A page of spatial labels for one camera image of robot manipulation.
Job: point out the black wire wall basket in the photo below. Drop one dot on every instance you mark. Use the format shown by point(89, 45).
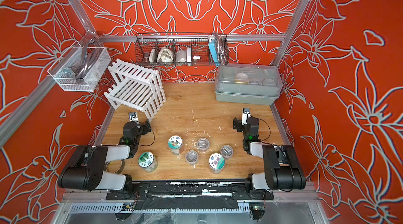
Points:
point(181, 49)

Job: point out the white slatted wooden shelf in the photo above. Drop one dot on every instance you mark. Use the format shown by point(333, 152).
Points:
point(137, 87)

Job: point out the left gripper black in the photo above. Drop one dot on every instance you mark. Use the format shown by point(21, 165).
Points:
point(140, 124)

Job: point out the blue box in basket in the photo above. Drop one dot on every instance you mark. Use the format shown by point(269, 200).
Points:
point(213, 49)

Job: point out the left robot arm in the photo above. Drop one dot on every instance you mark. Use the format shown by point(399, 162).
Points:
point(86, 169)

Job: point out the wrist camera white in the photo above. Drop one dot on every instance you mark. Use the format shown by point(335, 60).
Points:
point(133, 117)
point(245, 115)

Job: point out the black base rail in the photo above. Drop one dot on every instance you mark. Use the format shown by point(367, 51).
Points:
point(236, 189)

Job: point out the grey lidded storage box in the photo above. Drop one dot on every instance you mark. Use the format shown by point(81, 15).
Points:
point(248, 84)

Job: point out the seed jar flower lid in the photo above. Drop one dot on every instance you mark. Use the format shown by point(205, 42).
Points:
point(216, 163)

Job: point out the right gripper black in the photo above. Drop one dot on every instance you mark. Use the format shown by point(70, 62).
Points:
point(239, 123)

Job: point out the seed jar strawberry lid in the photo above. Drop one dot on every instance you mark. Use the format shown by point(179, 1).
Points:
point(175, 144)

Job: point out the clear plastic wall bin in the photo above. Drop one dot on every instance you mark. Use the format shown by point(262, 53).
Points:
point(80, 69)

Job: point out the small clear cup red seeds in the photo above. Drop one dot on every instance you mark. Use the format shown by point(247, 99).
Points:
point(203, 144)

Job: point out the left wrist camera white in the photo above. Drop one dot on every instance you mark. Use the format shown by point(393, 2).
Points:
point(133, 117)

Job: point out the seed jar tree lid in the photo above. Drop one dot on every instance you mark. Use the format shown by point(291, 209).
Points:
point(148, 162)

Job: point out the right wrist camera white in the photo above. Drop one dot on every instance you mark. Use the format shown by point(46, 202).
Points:
point(245, 115)

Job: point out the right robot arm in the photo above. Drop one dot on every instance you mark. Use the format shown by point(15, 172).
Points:
point(282, 170)

